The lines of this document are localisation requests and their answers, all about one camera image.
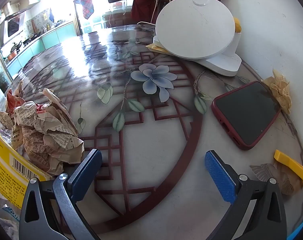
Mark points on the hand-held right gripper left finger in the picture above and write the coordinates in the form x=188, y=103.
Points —
x=89, y=170

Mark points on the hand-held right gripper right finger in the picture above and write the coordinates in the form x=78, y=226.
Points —
x=219, y=177

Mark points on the newsprint paper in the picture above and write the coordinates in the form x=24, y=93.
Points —
x=49, y=140

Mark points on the floral printed tablecloth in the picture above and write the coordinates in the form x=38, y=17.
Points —
x=166, y=155

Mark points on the phone in red case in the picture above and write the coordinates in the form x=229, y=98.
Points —
x=246, y=115

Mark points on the yellow plastic tool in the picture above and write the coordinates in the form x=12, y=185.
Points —
x=289, y=162

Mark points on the yellow cardboard box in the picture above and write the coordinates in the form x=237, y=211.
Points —
x=6, y=160

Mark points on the clear printed plastic bag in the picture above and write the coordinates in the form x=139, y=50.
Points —
x=4, y=215

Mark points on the crumpled red wrapper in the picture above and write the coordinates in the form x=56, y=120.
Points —
x=14, y=101

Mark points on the crumpled yellowish tissue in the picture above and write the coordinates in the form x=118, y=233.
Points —
x=279, y=90

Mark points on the orange cooking pot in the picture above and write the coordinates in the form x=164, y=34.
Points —
x=12, y=54

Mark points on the flat yellow packet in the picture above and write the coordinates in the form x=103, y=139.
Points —
x=155, y=48

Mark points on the teal kitchen cabinets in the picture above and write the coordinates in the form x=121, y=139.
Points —
x=56, y=33

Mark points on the black wok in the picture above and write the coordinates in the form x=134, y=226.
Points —
x=17, y=45

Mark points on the small yellow object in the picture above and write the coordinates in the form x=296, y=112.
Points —
x=237, y=26

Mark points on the white desk lamp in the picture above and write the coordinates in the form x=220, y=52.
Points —
x=194, y=25

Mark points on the black range hood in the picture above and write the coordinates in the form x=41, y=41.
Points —
x=12, y=26

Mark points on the red garment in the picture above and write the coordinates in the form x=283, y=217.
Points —
x=141, y=5

